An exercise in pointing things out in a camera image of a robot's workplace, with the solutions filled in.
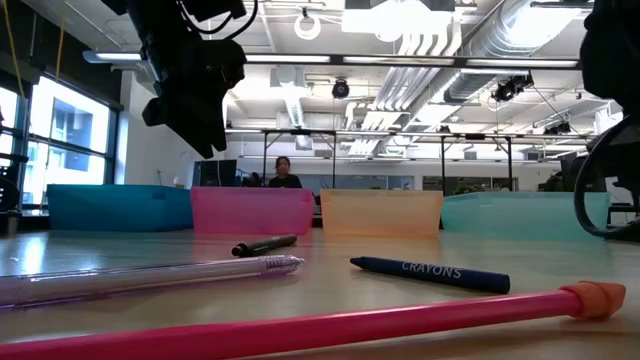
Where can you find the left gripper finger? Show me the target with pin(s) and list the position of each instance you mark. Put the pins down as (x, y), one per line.
(159, 112)
(202, 130)

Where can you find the black pen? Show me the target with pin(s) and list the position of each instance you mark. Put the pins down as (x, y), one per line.
(265, 245)

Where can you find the clear purple pen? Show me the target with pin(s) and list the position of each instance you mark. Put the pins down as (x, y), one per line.
(150, 278)

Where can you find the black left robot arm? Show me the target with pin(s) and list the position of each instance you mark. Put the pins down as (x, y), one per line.
(150, 20)

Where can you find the black monitor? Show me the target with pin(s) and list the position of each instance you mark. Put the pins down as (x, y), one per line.
(215, 174)
(592, 175)

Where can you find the pink plastic bin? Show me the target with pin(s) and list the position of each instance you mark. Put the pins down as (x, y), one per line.
(250, 210)

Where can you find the person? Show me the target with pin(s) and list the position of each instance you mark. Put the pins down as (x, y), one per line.
(284, 177)

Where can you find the blue plastic bin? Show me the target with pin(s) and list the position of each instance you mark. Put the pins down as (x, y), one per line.
(115, 207)

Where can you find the large window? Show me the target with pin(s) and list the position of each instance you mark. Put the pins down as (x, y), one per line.
(65, 170)

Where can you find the black overhead light beam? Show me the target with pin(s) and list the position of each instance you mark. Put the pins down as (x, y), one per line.
(337, 59)

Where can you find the orange plastic bin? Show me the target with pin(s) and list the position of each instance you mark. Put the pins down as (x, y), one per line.
(380, 212)

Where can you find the pink pencil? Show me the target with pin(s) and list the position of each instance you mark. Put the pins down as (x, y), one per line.
(350, 322)

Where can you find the dark blue crayon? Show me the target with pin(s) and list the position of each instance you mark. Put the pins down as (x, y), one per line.
(430, 272)

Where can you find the teal plastic bin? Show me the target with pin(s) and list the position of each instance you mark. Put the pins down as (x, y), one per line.
(525, 215)

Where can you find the black metal frame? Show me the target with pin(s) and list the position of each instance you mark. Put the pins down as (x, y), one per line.
(334, 160)
(510, 165)

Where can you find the black overhead camera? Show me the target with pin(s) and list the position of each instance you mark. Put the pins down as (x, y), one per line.
(340, 89)

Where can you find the silver air duct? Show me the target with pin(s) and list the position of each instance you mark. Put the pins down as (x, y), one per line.
(500, 30)

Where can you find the black ceiling camera cluster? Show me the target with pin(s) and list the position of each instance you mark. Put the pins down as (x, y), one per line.
(510, 89)

